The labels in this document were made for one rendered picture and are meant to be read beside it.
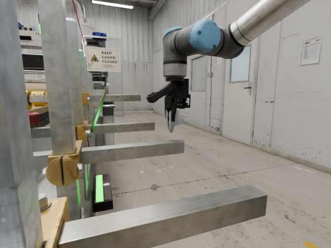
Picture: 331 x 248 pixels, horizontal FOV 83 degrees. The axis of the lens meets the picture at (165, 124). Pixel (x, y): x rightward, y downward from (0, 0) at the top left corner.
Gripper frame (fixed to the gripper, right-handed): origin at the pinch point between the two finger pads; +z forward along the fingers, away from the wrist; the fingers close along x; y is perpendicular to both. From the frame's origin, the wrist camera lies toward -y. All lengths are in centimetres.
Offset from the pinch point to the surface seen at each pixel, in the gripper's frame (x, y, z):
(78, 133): -8.5, -32.0, -2.4
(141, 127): -1.5, -11.7, -1.7
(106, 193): -18.7, -25.2, 12.4
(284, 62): 144, 236, -59
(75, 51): -5.8, -31.4, -26.1
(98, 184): -12.6, -27.3, 12.4
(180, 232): -52, -18, 1
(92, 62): 222, -31, -57
